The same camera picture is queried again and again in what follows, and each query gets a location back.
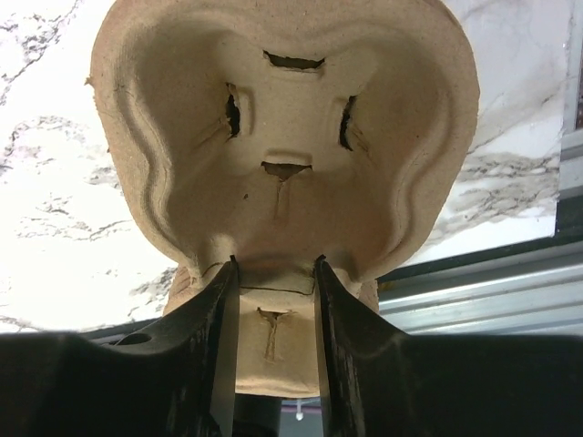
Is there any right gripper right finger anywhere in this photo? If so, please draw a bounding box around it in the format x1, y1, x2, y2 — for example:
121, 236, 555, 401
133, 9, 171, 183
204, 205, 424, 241
314, 258, 582, 436

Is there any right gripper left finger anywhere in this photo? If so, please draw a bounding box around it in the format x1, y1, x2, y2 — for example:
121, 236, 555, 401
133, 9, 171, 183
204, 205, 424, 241
1, 261, 239, 436

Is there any aluminium frame rail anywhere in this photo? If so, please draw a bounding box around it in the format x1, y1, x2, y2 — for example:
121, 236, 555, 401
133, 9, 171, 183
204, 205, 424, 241
377, 67, 583, 336

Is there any cardboard cup carrier tray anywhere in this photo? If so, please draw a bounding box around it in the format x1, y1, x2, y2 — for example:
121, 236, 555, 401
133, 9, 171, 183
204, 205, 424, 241
88, 1, 479, 398

